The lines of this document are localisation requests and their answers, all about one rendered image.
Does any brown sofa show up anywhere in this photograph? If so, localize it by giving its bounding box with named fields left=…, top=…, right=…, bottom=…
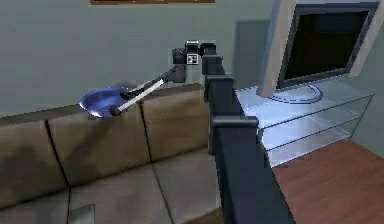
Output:
left=0, top=83, right=225, bottom=224

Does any glass television stand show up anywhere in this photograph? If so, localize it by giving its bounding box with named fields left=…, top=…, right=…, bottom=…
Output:
left=234, top=78, right=375, bottom=168

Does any grey flat rectangular object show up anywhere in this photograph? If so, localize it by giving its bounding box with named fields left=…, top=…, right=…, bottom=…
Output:
left=67, top=203, right=96, bottom=224

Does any blue dish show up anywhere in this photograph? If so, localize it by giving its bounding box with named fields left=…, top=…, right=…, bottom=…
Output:
left=78, top=86, right=132, bottom=118

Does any grey television set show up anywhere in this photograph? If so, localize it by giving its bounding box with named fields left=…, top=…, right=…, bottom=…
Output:
left=256, top=0, right=384, bottom=105

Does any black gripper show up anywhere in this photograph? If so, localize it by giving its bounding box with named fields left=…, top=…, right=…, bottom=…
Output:
left=111, top=47, right=188, bottom=116

